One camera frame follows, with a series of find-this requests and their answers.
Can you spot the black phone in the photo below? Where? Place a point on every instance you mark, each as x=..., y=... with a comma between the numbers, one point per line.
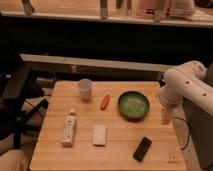
x=142, y=149

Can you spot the white plastic bottle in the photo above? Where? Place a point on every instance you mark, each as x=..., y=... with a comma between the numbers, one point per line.
x=69, y=129

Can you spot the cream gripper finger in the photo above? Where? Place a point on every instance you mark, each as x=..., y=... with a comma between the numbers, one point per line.
x=166, y=115

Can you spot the orange carrot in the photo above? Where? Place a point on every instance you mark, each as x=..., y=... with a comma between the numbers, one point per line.
x=105, y=102

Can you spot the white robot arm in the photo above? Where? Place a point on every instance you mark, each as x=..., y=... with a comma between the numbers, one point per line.
x=185, y=81

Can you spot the black office chair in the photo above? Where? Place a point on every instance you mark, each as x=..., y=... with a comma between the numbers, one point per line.
x=16, y=85

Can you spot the white sponge block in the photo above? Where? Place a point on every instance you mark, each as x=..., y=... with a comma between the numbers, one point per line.
x=99, y=135

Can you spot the green ceramic bowl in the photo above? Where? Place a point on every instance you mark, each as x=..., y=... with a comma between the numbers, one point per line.
x=133, y=105

